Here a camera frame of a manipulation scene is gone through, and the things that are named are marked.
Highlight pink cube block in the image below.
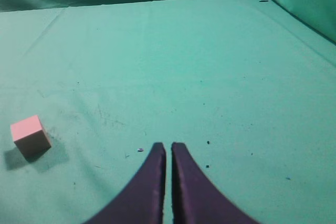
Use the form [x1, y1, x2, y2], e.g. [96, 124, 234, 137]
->
[10, 115, 52, 162]

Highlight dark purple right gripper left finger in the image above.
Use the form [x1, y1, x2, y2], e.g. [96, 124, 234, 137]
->
[86, 142, 166, 223]

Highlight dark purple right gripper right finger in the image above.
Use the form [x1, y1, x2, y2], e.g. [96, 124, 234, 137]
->
[171, 142, 257, 223]

